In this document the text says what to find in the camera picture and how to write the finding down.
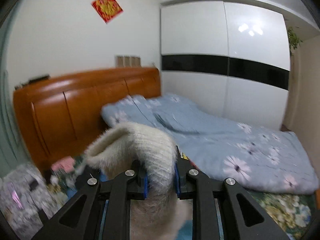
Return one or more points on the light blue floral quilt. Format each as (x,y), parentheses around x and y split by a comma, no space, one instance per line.
(257,157)

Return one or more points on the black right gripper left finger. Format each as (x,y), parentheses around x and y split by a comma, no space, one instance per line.
(99,211)

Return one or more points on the wall switch panel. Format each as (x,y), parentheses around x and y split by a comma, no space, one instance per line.
(127,61)

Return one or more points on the grey white patterned fabric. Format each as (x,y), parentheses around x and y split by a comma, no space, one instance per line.
(23,194)

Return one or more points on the green hanging plant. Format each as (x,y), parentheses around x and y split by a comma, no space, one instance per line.
(294,40)

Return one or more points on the teal floral bed sheet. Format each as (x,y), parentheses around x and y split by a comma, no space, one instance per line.
(291,212)

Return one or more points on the cream fuzzy knit sweater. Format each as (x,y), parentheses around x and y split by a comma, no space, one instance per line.
(161,215)

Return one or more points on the orange wooden headboard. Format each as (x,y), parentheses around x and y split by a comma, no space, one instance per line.
(60,117)

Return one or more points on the white black sliding wardrobe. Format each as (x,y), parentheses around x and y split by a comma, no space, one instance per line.
(231,59)

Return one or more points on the red square wall decoration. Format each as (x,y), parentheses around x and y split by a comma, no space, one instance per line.
(107,9)

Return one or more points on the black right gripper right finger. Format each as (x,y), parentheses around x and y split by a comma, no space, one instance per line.
(222,209)

